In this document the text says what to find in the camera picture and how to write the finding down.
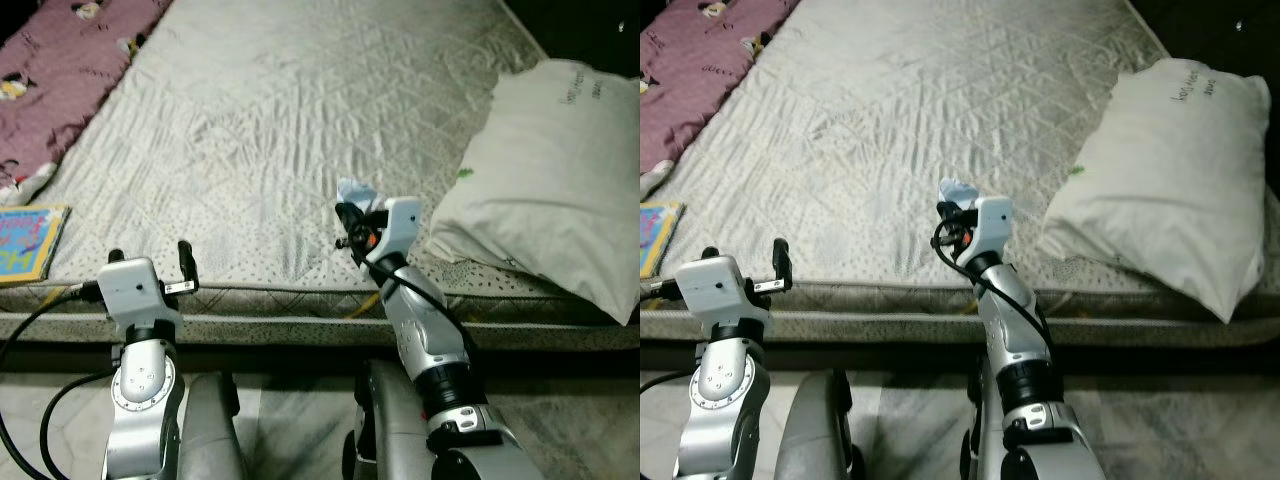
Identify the white tissue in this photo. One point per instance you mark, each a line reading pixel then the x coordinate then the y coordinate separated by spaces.
pixel 960 190
pixel 358 192

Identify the colourful children's board book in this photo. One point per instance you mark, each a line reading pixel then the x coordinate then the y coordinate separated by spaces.
pixel 28 242
pixel 658 238

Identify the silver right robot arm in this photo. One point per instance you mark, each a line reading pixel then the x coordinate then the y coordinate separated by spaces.
pixel 435 340
pixel 1030 360

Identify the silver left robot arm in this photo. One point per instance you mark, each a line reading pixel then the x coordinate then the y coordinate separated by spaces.
pixel 145 400
pixel 730 400

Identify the white quilted mattress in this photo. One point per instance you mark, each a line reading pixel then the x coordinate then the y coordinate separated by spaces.
pixel 280 120
pixel 900 120

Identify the grey left robot leg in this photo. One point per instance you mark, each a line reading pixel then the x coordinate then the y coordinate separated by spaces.
pixel 212 430
pixel 812 430

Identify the grey robot leg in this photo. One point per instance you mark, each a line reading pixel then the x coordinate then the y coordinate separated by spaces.
pixel 812 430
pixel 972 420
pixel 385 420
pixel 212 430

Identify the pink cartoon print blanket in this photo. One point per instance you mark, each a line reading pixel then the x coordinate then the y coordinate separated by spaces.
pixel 60 70
pixel 700 70

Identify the grey right robot leg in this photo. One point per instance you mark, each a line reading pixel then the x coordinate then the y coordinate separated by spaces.
pixel 385 420
pixel 972 420

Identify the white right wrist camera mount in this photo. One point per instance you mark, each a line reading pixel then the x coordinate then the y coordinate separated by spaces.
pixel 990 228
pixel 398 228

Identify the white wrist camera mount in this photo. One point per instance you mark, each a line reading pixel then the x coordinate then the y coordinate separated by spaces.
pixel 138 292
pixel 990 228
pixel 398 228
pixel 720 290

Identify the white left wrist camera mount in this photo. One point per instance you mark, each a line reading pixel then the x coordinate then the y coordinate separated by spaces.
pixel 138 292
pixel 720 290

